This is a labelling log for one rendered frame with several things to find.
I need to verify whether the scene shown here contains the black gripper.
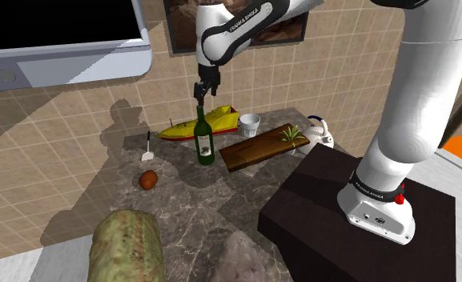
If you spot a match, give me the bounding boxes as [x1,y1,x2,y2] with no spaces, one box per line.
[193,63,222,107]

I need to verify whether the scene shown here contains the yellow and red toy boat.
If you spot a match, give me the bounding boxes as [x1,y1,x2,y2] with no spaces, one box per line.
[157,104,240,142]

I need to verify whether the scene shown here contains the green wine bottle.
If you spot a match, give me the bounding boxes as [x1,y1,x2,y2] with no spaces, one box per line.
[193,104,216,167]

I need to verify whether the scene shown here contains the white cup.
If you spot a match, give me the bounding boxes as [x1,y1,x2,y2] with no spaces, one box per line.
[239,113,262,138]

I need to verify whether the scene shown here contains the brown wooden cutting board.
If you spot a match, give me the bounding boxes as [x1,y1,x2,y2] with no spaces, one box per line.
[219,123,311,174]

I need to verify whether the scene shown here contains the small green plant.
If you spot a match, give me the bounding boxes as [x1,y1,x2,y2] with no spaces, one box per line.
[279,124,306,149]

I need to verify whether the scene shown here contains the brown round fruit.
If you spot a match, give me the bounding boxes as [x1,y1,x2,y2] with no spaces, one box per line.
[138,169,159,191]

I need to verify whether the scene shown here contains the white appliance with black screen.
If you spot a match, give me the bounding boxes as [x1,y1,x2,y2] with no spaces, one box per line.
[0,0,155,96]

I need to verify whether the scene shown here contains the grey-purple rock-like lump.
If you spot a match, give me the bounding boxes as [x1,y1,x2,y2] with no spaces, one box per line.
[209,229,269,282]

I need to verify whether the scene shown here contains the green-brown mottled cylinder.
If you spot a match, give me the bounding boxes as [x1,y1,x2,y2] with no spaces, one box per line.
[86,209,167,282]

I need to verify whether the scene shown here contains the dark robot stand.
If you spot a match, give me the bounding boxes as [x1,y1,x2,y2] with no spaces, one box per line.
[256,143,457,282]

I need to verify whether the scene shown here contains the white spatula with black handle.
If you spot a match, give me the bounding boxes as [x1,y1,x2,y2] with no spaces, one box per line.
[140,131,155,163]

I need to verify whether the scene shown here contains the white teapot with blue handle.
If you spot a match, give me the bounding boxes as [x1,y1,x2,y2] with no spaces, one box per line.
[292,115,335,156]

